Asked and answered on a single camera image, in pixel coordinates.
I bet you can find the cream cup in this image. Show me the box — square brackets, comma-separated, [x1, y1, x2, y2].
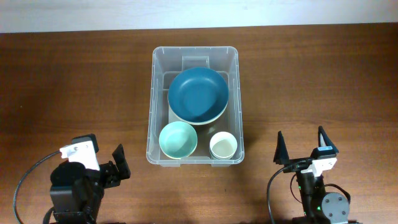
[210, 131, 238, 160]

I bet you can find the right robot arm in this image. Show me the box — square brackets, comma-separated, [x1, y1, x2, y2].
[267, 126, 351, 223]

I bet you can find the mint green small bowl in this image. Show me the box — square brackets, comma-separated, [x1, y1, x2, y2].
[159, 121, 198, 159]

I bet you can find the right black cable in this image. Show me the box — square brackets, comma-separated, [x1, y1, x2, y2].
[266, 160, 312, 224]

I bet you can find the blue plate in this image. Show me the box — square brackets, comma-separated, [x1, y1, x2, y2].
[167, 67, 229, 123]

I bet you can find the clear plastic storage bin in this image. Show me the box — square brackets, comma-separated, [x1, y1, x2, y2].
[146, 46, 245, 167]

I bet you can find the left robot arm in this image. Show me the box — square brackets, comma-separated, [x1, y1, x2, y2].
[42, 144, 131, 224]

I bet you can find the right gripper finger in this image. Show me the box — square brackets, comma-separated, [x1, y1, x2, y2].
[318, 126, 336, 149]
[273, 131, 290, 165]

